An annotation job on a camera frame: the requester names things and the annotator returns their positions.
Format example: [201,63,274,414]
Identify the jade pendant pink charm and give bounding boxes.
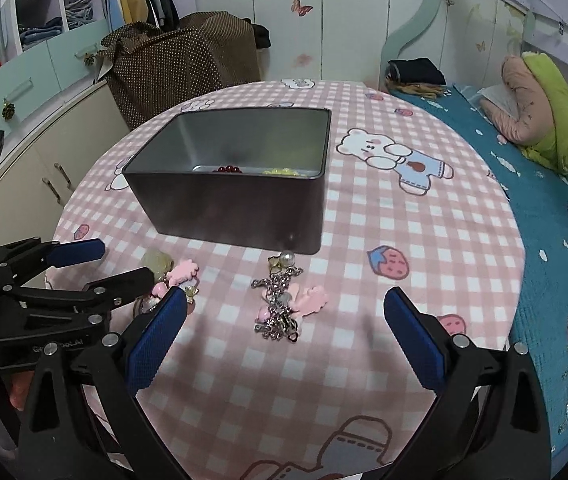
[133,249,199,316]

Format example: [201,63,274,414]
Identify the silver chain pink charm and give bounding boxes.
[251,250,328,344]

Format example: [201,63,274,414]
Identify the left hand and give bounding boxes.
[7,372,34,411]

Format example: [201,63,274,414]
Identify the white low cabinet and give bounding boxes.
[0,82,129,246]

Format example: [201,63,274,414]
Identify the teal patterned bed sheet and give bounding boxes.
[406,89,568,470]

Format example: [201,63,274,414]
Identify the pink checked cartoon tablecloth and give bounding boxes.
[46,79,524,479]

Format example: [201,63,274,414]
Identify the grey metal tin box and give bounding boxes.
[122,107,331,255]

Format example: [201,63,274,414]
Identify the brown dotted fabric cover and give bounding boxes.
[98,11,271,130]

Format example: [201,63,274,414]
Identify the teal drawer shelf unit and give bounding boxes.
[0,0,108,134]

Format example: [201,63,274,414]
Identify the pink and green quilt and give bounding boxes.
[480,52,568,177]

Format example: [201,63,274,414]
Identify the folded black clothes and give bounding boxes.
[386,58,446,86]

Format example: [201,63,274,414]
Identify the white wardrobe with butterflies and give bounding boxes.
[196,0,423,87]

